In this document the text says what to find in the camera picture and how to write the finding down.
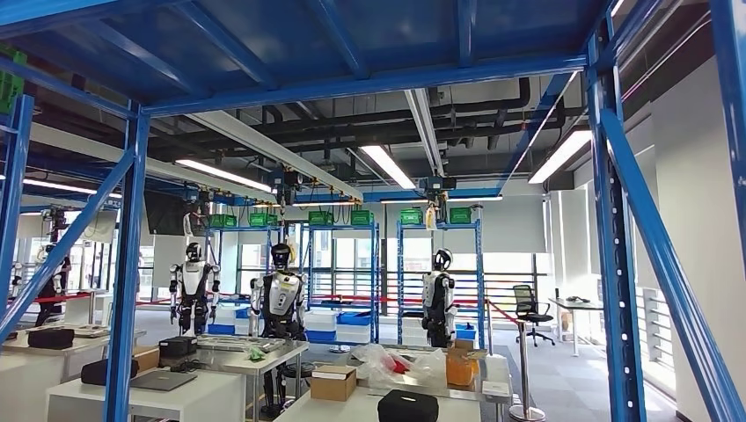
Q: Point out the grey roller blind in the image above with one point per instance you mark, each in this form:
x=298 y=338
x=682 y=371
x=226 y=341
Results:
x=513 y=224

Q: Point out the white overhead gantry rail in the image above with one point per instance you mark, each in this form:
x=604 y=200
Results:
x=424 y=128
x=274 y=151

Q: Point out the white plastic bin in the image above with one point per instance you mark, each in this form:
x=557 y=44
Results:
x=320 y=321
x=353 y=333
x=415 y=332

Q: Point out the yellow bagged hoist pendant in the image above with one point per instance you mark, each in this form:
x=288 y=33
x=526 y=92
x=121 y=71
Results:
x=292 y=253
x=430 y=216

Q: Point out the chrome stanchion post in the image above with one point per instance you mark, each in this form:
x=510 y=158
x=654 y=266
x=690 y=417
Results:
x=489 y=326
x=524 y=373

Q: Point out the small blue plastic bin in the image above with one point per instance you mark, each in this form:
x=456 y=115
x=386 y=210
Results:
x=465 y=332

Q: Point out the red item inside bag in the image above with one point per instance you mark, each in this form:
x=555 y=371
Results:
x=398 y=365

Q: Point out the white table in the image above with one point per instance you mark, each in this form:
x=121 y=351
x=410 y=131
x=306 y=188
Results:
x=192 y=402
x=349 y=410
x=35 y=378

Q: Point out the closed grey laptop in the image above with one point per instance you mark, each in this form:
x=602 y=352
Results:
x=163 y=380

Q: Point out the green plastic crate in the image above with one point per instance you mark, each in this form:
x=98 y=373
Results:
x=460 y=216
x=263 y=219
x=411 y=216
x=223 y=221
x=362 y=218
x=320 y=218
x=10 y=87

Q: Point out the white office desk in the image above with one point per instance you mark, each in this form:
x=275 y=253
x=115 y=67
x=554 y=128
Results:
x=577 y=303

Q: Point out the black mesh office chair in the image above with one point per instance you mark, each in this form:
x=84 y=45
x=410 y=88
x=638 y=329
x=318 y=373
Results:
x=531 y=303

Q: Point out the dark humanoid robot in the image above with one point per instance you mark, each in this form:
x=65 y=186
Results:
x=52 y=279

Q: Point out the overhead hoist trolley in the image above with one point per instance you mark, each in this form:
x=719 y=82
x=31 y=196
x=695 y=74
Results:
x=437 y=183
x=198 y=195
x=288 y=183

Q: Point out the white black humanoid robot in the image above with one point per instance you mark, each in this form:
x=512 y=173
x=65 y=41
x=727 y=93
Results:
x=194 y=285
x=438 y=297

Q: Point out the long red barrier belt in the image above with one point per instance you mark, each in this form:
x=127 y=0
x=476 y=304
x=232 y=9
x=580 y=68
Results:
x=396 y=299

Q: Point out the black zip carrying case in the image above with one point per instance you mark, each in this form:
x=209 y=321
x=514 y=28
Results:
x=408 y=406
x=51 y=338
x=93 y=373

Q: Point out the stainless steel workbench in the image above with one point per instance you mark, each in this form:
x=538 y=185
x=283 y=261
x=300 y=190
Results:
x=500 y=412
x=274 y=352

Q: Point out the round silver floor disc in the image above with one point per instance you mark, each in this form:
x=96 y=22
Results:
x=339 y=349

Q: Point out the short red barrier belt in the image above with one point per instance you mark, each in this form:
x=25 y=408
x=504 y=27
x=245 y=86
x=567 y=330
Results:
x=504 y=311

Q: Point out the black round stool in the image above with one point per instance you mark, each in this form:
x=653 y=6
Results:
x=297 y=370

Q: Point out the crumpled clear plastic bag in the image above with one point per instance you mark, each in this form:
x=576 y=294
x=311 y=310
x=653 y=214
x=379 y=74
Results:
x=373 y=364

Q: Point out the closed cardboard box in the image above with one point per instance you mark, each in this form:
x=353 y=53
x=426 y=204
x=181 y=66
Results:
x=332 y=384
x=148 y=358

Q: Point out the large blue steel shelf rack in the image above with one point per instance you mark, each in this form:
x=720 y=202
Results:
x=125 y=262

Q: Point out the thin strip light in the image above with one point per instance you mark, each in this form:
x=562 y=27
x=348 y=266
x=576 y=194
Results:
x=323 y=204
x=404 y=201
x=475 y=198

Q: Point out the flat metal parts tray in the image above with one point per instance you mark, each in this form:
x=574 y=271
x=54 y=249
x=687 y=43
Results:
x=239 y=343

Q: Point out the silver black humanoid robot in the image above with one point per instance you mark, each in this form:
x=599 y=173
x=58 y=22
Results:
x=280 y=297

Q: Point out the blue overhead crane beam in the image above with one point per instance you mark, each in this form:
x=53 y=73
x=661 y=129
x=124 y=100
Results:
x=396 y=195

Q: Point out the long ceiling light panel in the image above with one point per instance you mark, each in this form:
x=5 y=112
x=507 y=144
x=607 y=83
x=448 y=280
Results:
x=224 y=175
x=387 y=167
x=58 y=187
x=559 y=157

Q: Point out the black equipment box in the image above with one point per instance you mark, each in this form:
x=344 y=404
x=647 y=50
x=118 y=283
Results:
x=178 y=346

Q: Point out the small green bagged item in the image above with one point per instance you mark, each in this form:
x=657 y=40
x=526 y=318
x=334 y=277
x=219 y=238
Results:
x=257 y=353

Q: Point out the black hanging monitor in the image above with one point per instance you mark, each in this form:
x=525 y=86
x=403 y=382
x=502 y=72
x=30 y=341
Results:
x=166 y=212

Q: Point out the open orange cardboard box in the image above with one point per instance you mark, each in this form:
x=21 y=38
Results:
x=462 y=364

